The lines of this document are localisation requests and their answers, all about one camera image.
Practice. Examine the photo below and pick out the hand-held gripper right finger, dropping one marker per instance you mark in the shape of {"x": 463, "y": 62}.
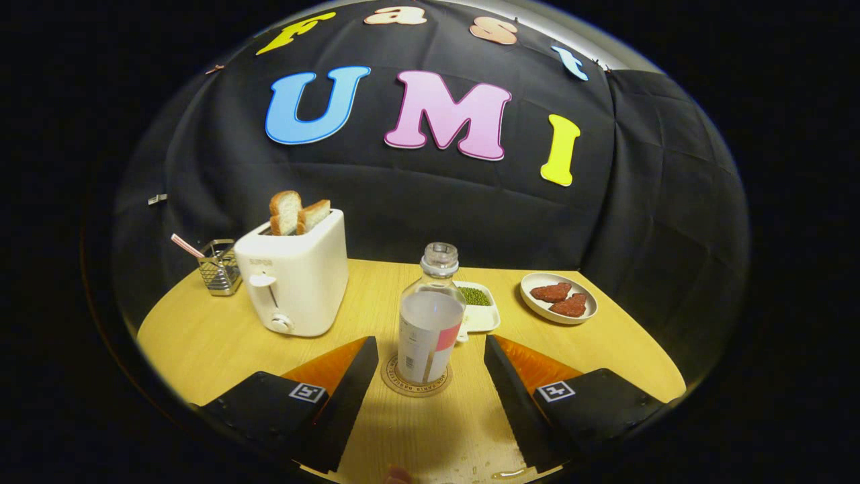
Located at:
{"x": 514, "y": 403}

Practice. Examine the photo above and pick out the pink striped straw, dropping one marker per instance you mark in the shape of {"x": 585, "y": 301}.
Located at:
{"x": 186, "y": 245}

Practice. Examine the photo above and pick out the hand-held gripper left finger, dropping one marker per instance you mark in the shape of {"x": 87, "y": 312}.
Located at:
{"x": 349, "y": 403}

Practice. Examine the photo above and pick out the red heart-shaped meat piece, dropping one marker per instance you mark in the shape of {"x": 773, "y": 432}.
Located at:
{"x": 570, "y": 306}
{"x": 551, "y": 292}

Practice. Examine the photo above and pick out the toast slice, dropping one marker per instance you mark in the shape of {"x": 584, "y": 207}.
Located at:
{"x": 314, "y": 215}
{"x": 285, "y": 212}

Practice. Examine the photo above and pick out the metal mesh holder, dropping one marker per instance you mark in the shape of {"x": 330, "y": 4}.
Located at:
{"x": 220, "y": 272}

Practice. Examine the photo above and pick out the clear plastic juice bottle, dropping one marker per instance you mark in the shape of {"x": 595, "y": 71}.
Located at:
{"x": 430, "y": 329}

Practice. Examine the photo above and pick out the black backdrop cloth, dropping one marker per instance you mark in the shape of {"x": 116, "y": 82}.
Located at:
{"x": 437, "y": 202}

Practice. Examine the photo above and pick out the round cork coaster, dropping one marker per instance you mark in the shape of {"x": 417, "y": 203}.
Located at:
{"x": 391, "y": 380}

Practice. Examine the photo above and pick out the white round plate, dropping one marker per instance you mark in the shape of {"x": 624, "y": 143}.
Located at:
{"x": 534, "y": 309}

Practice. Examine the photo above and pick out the white divided bean tray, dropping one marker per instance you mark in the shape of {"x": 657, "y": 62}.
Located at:
{"x": 482, "y": 316}

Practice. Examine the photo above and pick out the white toaster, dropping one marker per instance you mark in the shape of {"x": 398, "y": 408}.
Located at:
{"x": 302, "y": 275}

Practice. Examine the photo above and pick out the wooden table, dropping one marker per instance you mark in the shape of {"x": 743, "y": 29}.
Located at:
{"x": 201, "y": 336}

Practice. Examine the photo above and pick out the silver metal clip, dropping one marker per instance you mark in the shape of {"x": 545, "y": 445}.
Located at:
{"x": 157, "y": 199}

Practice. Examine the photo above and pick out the red cloth clip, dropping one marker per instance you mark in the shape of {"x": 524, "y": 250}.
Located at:
{"x": 215, "y": 68}

